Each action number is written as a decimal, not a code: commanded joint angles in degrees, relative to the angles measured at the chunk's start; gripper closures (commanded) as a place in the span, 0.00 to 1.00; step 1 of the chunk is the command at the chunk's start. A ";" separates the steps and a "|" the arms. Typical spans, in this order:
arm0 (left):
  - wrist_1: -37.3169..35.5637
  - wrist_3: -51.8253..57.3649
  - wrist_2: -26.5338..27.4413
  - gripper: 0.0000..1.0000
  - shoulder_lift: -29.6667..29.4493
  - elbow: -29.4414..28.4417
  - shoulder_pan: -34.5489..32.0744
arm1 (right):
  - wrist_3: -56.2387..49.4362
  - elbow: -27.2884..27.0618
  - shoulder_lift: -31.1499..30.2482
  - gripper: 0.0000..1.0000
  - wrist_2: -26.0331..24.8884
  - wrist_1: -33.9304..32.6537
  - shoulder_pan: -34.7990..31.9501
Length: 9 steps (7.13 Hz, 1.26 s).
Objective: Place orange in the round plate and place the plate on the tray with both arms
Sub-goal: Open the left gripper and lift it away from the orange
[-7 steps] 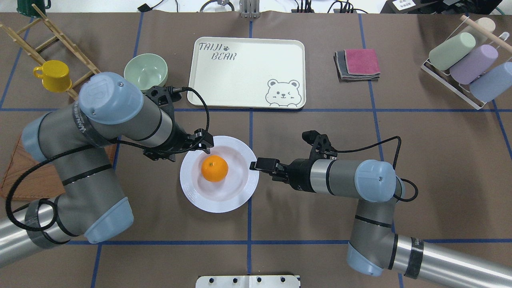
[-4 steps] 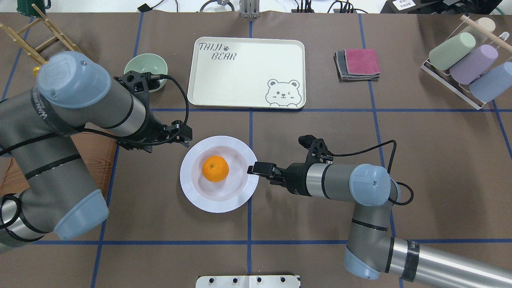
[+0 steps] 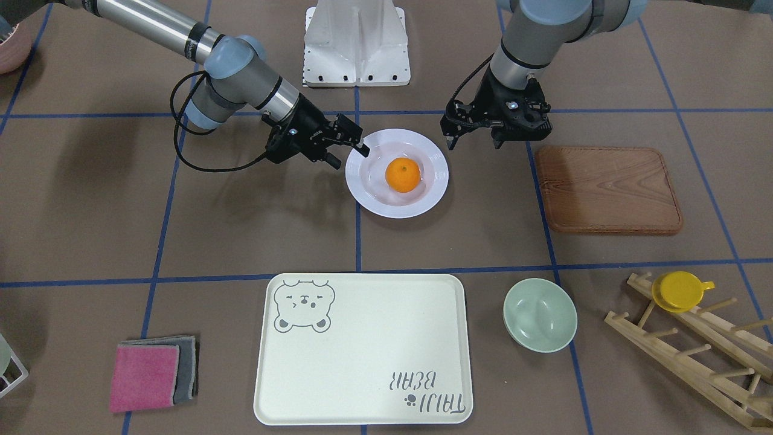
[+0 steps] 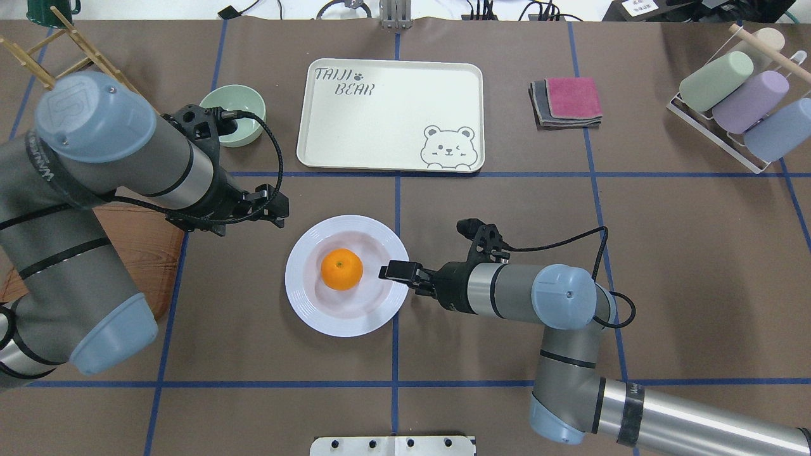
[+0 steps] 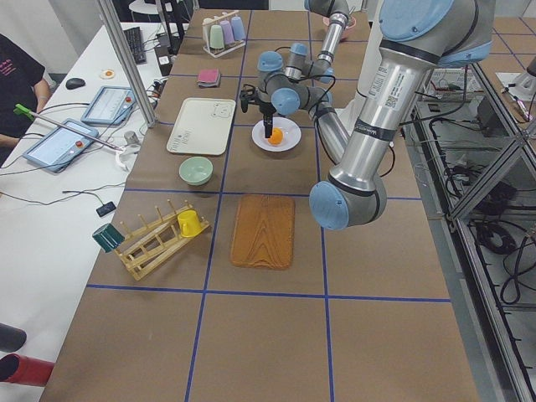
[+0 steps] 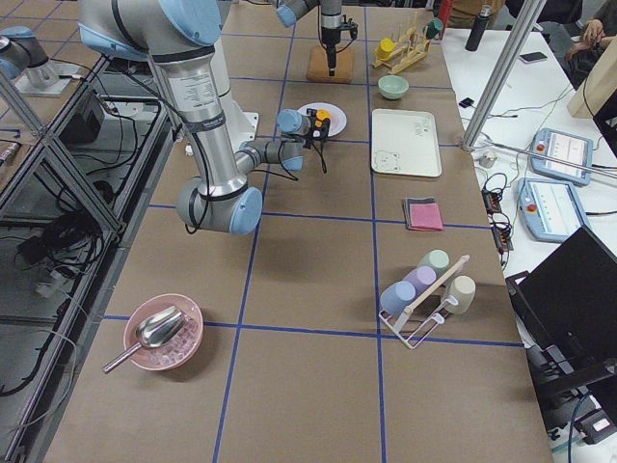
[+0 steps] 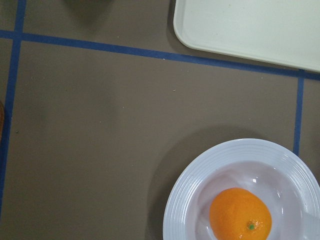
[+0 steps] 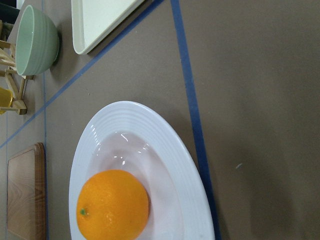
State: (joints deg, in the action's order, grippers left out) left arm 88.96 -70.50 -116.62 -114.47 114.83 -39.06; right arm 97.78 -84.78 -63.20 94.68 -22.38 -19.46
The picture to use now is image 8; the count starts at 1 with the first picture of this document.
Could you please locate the orange fruit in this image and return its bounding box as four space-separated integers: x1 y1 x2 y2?
76 169 150 240

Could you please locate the cream bear tray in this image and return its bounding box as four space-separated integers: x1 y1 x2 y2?
71 0 144 55

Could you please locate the white ridged plate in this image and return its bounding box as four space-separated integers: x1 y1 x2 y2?
69 101 215 240

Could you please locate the green ceramic bowl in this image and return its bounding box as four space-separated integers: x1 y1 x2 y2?
15 5 60 76

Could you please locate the wooden dish rack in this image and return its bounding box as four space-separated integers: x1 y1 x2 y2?
0 22 34 115

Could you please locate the yellow mug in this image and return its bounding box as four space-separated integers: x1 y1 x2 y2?
0 87 13 108

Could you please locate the wooden cutting board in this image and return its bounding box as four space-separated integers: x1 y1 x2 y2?
7 142 47 240

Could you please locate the dark green mug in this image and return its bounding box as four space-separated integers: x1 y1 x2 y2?
0 0 20 24

